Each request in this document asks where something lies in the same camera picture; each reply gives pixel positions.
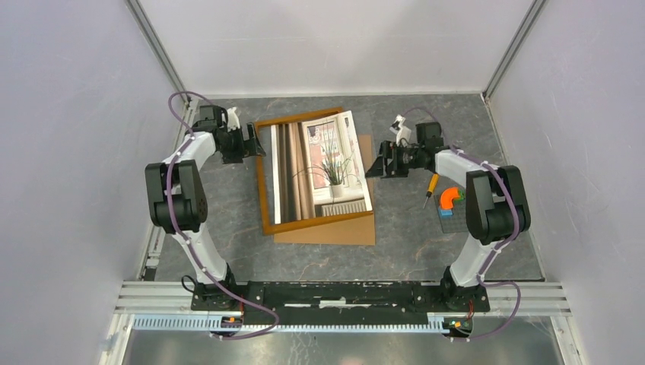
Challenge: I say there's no grey studded baseplate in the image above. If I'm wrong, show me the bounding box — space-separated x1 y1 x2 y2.
434 193 468 233

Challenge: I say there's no blue toy brick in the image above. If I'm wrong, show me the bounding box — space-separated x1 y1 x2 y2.
437 208 454 218

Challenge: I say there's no orange handled screwdriver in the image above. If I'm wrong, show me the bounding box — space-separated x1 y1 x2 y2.
422 173 440 209

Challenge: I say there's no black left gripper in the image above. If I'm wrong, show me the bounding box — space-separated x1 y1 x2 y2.
219 122 266 165

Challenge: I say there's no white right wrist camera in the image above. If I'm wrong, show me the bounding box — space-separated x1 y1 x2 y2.
389 115 411 147

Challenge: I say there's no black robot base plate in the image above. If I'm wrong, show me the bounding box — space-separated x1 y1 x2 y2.
191 281 491 327

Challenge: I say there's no printed plant window photo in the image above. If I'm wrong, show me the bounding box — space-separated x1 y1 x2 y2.
270 110 374 226

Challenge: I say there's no brown cardboard backing board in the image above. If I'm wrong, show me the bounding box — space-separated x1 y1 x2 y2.
261 161 376 246

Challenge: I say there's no aluminium rail frame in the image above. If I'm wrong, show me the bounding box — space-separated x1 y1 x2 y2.
100 107 583 364

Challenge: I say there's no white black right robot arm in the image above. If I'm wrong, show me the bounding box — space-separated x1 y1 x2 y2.
365 118 531 310

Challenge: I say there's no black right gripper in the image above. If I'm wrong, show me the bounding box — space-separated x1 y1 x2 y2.
365 140 424 178

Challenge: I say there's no orange curved brick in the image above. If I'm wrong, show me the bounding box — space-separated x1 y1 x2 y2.
439 186 460 209

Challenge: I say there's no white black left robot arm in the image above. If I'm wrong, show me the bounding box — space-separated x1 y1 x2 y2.
145 105 266 310

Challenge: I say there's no wooden picture frame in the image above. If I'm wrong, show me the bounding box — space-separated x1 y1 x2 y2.
253 106 376 237

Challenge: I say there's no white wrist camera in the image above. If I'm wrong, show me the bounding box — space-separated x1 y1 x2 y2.
389 115 411 147
227 106 240 132

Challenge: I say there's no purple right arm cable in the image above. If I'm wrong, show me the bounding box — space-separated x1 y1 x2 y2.
400 106 522 344

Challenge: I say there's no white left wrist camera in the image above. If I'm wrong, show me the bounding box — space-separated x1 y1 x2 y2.
227 106 240 132

